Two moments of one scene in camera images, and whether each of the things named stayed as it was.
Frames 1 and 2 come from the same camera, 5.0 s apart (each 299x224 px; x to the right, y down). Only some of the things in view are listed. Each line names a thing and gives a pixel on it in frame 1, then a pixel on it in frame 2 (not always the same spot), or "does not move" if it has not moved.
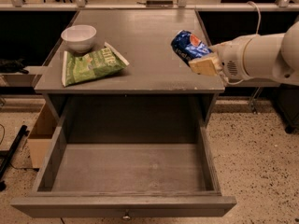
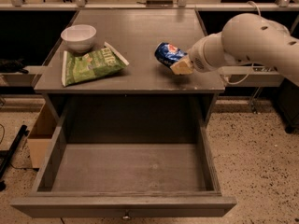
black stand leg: x=8 y=154 does not move
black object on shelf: x=12 y=65 does not move
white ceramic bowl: x=78 y=38 does not move
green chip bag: x=91 y=66 does not move
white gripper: x=230 y=57 to x=197 y=56
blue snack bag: x=187 y=47 to x=167 y=53
